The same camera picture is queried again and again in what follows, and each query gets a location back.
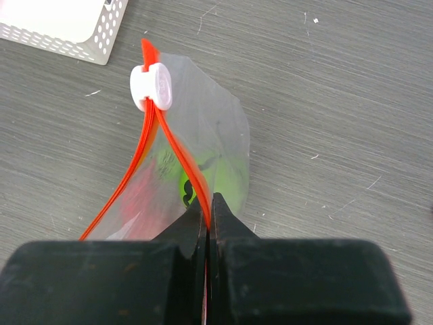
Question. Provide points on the red apple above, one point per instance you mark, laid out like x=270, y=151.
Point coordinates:
x=138, y=194

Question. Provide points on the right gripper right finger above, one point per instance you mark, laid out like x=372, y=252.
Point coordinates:
x=255, y=280

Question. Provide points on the clear zip top bag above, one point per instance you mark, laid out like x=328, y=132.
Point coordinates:
x=190, y=113

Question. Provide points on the green toy watermelon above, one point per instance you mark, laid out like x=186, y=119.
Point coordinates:
x=227, y=177

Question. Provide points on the white plastic basket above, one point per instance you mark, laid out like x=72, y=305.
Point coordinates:
x=81, y=29

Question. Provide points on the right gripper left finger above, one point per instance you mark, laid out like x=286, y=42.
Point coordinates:
x=160, y=281

